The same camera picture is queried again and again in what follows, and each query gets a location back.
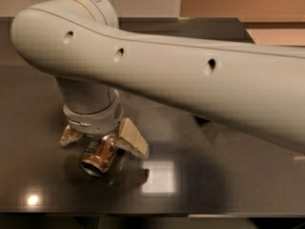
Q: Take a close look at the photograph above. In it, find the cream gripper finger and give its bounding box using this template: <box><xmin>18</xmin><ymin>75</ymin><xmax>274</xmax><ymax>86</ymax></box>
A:
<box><xmin>60</xmin><ymin>125</ymin><xmax>83</xmax><ymax>147</ymax></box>
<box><xmin>117</xmin><ymin>117</ymin><xmax>149</xmax><ymax>159</ymax></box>

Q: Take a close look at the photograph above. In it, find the orange soda can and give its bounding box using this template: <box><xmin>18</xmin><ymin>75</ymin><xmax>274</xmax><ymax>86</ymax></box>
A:
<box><xmin>80</xmin><ymin>135</ymin><xmax>125</xmax><ymax>177</ymax></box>

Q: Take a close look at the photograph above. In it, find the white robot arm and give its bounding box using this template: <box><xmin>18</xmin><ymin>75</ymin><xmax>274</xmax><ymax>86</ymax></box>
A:
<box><xmin>10</xmin><ymin>0</ymin><xmax>305</xmax><ymax>156</ymax></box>

